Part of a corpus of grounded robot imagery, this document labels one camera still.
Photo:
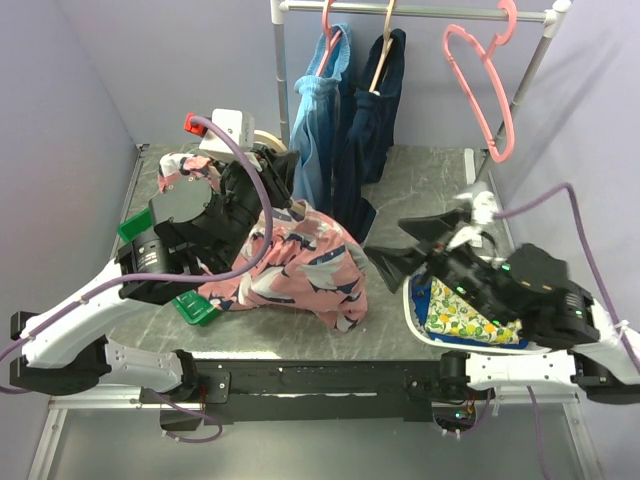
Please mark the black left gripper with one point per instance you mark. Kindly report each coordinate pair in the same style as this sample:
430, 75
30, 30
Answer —
283, 165

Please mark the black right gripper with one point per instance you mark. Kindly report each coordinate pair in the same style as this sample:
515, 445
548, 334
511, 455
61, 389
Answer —
391, 261

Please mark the beige plastic hanger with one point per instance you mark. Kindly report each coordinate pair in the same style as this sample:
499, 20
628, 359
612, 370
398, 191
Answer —
278, 169

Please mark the pink shark print shorts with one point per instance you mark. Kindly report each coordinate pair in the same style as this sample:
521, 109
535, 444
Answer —
312, 264

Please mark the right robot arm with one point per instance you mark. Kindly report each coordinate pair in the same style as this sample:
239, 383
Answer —
530, 289

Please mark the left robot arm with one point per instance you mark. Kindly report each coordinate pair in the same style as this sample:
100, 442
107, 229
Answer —
67, 351

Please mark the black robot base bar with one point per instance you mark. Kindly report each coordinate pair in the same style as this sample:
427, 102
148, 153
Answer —
231, 391

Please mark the navy blue hanging shorts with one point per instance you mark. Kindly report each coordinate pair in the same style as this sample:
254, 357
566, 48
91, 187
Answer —
369, 134

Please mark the light blue hanging shorts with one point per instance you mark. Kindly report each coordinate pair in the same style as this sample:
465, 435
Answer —
324, 105

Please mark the beige hanger with navy shorts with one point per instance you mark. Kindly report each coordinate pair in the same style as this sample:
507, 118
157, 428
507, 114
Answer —
385, 47

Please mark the pink hanger with blue shorts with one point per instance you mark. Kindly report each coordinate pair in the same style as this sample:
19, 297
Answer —
331, 37

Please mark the blue folded cloth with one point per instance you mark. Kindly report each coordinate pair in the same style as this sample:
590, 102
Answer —
419, 303

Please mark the lemon print folded cloth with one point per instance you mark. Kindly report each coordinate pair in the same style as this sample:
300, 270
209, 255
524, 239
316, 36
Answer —
451, 316

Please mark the green plastic tray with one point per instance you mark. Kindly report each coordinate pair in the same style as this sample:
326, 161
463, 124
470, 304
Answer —
192, 307

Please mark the white perforated plastic basket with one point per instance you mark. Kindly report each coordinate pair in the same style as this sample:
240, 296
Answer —
409, 319

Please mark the white metal clothes rack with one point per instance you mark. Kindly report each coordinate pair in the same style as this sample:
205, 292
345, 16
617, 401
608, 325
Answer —
500, 143

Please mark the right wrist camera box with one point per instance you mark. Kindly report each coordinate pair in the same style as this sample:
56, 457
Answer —
483, 207

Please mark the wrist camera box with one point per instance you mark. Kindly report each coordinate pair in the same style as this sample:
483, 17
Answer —
223, 133
483, 207

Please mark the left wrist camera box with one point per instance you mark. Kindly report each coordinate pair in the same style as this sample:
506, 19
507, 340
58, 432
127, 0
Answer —
223, 133

